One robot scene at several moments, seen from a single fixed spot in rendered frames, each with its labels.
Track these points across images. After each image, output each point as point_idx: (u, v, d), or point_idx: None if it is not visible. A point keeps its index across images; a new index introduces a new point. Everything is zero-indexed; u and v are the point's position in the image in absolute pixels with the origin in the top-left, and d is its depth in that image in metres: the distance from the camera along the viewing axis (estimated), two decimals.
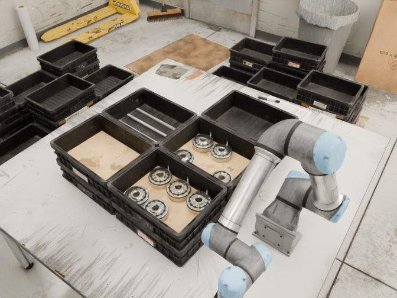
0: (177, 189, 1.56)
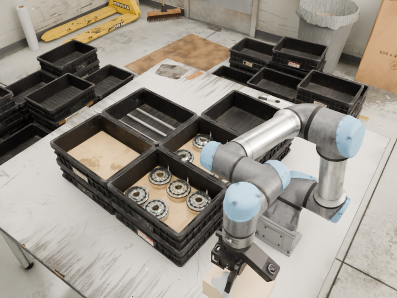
0: (177, 189, 1.56)
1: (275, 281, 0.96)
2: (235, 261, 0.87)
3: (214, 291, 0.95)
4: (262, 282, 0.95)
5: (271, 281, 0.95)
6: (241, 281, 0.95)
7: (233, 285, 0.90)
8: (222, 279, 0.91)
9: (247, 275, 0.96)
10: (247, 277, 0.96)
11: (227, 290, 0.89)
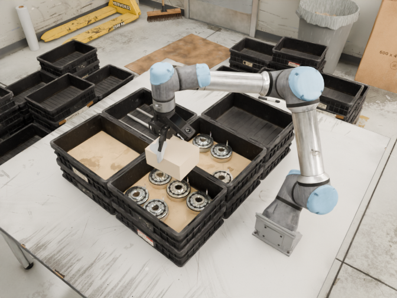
0: (177, 189, 1.56)
1: (197, 149, 1.33)
2: (164, 127, 1.25)
3: (153, 156, 1.33)
4: (187, 150, 1.32)
5: (194, 149, 1.33)
6: (172, 149, 1.33)
7: (163, 146, 1.27)
8: (156, 143, 1.28)
9: (178, 146, 1.34)
10: (176, 147, 1.33)
11: (159, 149, 1.27)
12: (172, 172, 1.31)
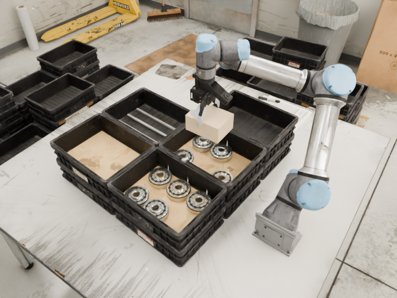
0: (177, 189, 1.56)
1: (232, 116, 1.48)
2: (204, 93, 1.40)
3: (193, 122, 1.48)
4: (223, 116, 1.47)
5: (229, 116, 1.48)
6: (210, 115, 1.48)
7: (204, 112, 1.42)
8: (197, 109, 1.43)
9: (214, 113, 1.49)
10: (214, 114, 1.49)
11: (200, 114, 1.42)
12: (210, 135, 1.46)
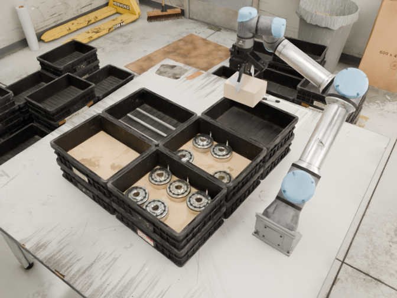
0: (177, 189, 1.56)
1: (266, 83, 1.66)
2: (243, 62, 1.58)
3: (231, 88, 1.66)
4: (258, 83, 1.66)
5: (263, 83, 1.66)
6: (246, 83, 1.66)
7: (241, 78, 1.60)
8: (236, 76, 1.62)
9: (250, 81, 1.67)
10: (249, 81, 1.67)
11: (238, 80, 1.60)
12: (246, 100, 1.64)
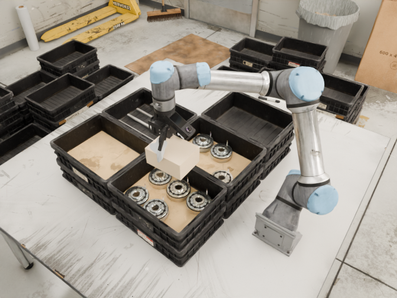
0: (177, 189, 1.56)
1: (197, 149, 1.33)
2: (164, 126, 1.24)
3: (153, 155, 1.32)
4: (187, 149, 1.32)
5: (194, 149, 1.32)
6: (172, 148, 1.32)
7: (164, 145, 1.27)
8: (156, 142, 1.28)
9: (178, 145, 1.33)
10: (177, 146, 1.33)
11: (159, 148, 1.26)
12: (172, 171, 1.31)
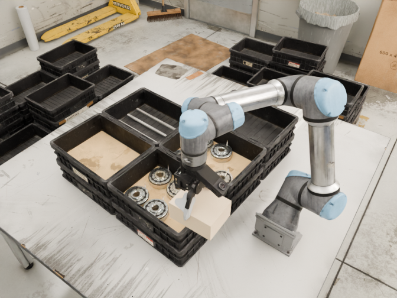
0: (177, 189, 1.56)
1: (229, 203, 1.15)
2: (192, 181, 1.06)
3: (178, 211, 1.14)
4: (218, 204, 1.14)
5: (225, 203, 1.14)
6: (201, 203, 1.14)
7: (192, 203, 1.09)
8: (183, 198, 1.10)
9: (206, 199, 1.15)
10: (205, 201, 1.15)
11: (187, 206, 1.08)
12: (200, 230, 1.13)
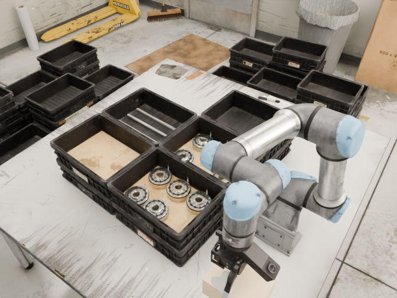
0: (177, 189, 1.56)
1: (275, 281, 0.95)
2: (235, 260, 0.87)
3: (214, 290, 0.95)
4: (262, 282, 0.95)
5: (271, 281, 0.95)
6: (241, 280, 0.95)
7: (233, 284, 0.89)
8: (222, 278, 0.91)
9: (247, 274, 0.96)
10: (247, 277, 0.96)
11: (227, 290, 0.89)
12: None
